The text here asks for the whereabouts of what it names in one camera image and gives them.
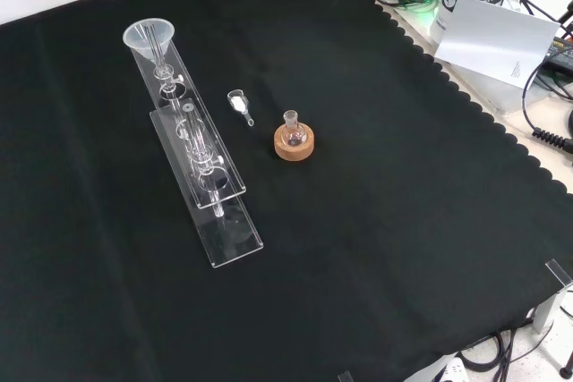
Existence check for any black cable tangle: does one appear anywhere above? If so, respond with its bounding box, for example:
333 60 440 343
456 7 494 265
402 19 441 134
456 323 556 372

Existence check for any translucent plastic funnel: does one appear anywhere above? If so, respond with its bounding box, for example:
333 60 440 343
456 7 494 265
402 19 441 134
122 18 176 68

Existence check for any pale board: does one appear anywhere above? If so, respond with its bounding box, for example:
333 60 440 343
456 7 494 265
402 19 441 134
432 0 562 90

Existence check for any clear acrylic funnel stand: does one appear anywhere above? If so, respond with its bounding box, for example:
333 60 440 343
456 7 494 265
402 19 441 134
129 22 265 270

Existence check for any glass weighing funnel with powder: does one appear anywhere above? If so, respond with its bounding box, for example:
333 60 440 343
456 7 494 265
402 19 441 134
227 89 255 128

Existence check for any white power strip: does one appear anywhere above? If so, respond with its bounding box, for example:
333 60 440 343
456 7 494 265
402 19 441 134
432 354 470 382

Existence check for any cork ring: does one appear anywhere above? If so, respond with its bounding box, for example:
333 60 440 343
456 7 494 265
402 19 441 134
273 124 316 161

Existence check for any black electronic device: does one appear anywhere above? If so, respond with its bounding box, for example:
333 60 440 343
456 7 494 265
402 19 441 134
541 35 573 71

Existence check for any grey metal bench bracket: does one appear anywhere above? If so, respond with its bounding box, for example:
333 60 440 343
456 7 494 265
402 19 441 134
532 285 570 334

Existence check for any round-bottom glass flask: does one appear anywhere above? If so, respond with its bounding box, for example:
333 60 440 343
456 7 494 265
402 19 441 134
281 109 308 148

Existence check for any black cable with coiled end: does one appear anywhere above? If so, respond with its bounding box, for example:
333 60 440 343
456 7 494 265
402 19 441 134
521 53 573 153

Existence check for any black bench cloth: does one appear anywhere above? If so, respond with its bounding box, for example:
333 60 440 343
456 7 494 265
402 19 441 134
0 0 573 382

